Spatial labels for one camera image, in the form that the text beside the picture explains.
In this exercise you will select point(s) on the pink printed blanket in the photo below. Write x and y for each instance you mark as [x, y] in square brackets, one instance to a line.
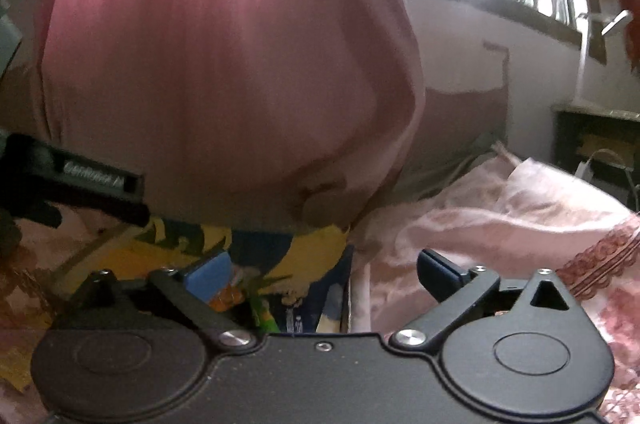
[500, 229]

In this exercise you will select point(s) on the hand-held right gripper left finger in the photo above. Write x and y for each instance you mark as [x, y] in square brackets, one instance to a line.
[209, 278]

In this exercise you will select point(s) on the dark cabinet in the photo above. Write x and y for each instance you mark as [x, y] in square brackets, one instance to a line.
[595, 139]

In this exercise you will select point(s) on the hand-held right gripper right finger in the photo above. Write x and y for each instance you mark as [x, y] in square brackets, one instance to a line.
[437, 273]

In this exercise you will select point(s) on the white rod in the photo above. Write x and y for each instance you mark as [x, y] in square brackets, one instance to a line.
[590, 49]

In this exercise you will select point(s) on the red wall decoration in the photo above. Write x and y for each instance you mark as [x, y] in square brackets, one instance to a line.
[629, 14]

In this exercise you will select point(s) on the grey cloth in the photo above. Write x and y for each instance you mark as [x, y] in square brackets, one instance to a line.
[450, 169]

